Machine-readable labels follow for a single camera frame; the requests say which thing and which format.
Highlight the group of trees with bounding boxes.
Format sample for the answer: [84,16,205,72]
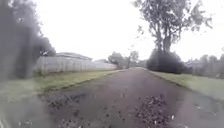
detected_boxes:
[107,50,140,69]

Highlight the grey asphalt path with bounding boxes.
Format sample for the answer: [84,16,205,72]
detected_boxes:
[0,66,224,128]

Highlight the house with grey roof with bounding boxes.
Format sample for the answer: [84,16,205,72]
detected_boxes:
[54,51,94,62]

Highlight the pale wooden fence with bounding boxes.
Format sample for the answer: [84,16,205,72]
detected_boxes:
[34,55,118,75]

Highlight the grass verge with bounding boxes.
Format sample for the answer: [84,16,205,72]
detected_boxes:
[0,69,129,103]

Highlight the large dark bush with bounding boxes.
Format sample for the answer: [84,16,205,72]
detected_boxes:
[145,48,189,75]

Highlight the scattered fallen leaves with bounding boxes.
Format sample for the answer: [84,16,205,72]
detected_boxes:
[46,93,178,128]

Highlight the tall tree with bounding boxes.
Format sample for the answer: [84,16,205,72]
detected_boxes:
[131,0,214,54]

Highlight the grass lawn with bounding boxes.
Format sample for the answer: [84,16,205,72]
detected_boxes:
[146,69,224,101]

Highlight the row of trees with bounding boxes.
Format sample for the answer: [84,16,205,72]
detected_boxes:
[186,53,224,79]

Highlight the large dark tree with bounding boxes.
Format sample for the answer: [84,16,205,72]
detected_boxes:
[0,0,57,81]

